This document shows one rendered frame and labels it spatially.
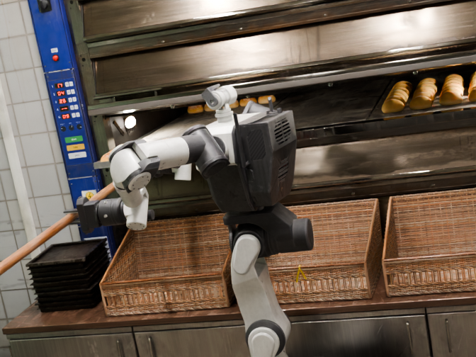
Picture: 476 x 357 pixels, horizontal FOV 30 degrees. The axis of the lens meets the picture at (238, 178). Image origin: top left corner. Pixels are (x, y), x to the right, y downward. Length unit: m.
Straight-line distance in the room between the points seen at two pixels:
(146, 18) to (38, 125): 0.76
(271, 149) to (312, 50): 1.01
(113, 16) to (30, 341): 1.47
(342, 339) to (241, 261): 0.67
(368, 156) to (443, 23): 0.64
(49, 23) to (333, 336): 1.87
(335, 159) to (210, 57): 0.70
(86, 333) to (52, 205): 0.77
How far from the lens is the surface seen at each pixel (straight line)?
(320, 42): 3.80
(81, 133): 4.16
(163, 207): 4.13
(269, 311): 3.14
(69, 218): 2.96
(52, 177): 4.32
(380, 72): 3.63
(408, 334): 3.48
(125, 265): 4.04
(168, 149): 2.70
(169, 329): 3.73
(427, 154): 3.83
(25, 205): 4.40
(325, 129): 3.85
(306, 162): 3.91
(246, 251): 3.04
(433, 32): 3.74
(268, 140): 2.87
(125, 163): 2.66
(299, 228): 3.03
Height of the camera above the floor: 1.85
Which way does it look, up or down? 12 degrees down
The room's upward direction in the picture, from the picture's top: 10 degrees counter-clockwise
